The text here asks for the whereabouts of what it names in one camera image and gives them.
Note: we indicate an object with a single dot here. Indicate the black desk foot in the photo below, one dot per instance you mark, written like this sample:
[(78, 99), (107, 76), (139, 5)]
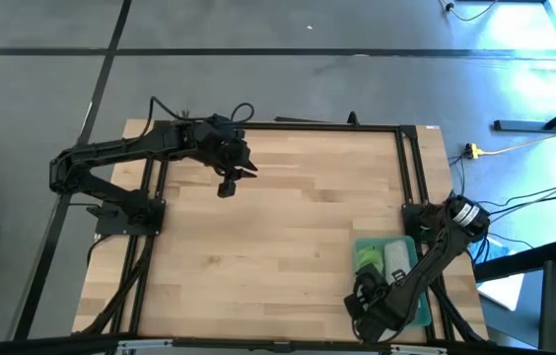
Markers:
[(519, 125)]

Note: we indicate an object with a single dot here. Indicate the black desk crossbar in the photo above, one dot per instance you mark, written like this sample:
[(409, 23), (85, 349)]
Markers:
[(519, 261)]

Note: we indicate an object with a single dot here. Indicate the black front crossbar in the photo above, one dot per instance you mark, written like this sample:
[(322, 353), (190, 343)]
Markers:
[(36, 345)]

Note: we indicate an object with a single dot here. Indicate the green microfiber towel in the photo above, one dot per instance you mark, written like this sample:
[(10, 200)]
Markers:
[(369, 256)]

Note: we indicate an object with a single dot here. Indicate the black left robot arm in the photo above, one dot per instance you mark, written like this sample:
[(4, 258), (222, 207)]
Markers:
[(110, 148)]

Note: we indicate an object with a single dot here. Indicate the teal plastic basket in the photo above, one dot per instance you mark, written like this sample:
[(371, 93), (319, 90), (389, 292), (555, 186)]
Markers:
[(422, 315)]

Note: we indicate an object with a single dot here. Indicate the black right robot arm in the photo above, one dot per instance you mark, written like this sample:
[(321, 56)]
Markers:
[(436, 256)]

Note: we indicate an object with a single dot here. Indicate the light grey microfiber towel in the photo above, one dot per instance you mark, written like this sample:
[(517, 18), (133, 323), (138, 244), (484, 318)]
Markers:
[(396, 256)]

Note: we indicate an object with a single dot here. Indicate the black aluminium table frame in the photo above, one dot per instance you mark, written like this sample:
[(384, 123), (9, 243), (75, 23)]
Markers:
[(307, 126)]

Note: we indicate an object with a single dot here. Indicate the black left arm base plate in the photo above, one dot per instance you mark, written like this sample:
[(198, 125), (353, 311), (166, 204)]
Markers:
[(110, 224)]

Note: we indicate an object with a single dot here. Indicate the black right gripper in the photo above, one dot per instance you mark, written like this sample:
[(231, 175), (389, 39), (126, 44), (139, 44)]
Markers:
[(376, 308)]

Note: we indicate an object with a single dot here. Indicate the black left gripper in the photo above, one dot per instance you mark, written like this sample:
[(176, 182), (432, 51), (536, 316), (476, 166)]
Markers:
[(224, 148)]

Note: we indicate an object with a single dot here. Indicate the white paper sheet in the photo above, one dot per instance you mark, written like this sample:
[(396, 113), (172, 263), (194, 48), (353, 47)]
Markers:
[(502, 293)]

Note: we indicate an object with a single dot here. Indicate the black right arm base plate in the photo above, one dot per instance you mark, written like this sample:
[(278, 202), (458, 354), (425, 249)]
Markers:
[(408, 222)]

